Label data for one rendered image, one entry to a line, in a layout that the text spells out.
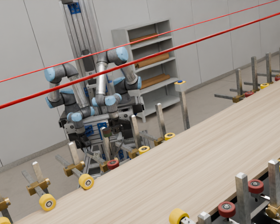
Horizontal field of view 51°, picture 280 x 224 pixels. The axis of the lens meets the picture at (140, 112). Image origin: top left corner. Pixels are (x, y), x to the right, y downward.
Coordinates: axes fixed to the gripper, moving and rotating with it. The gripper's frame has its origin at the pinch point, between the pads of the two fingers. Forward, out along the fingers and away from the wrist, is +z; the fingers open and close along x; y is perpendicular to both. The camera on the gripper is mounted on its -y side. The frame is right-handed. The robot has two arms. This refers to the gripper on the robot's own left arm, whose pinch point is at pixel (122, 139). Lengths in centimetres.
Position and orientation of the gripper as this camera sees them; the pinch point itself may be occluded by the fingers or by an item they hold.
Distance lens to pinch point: 227.3
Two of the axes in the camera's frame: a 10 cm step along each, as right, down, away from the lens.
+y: -7.9, 3.5, -5.0
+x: 5.8, 1.7, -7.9
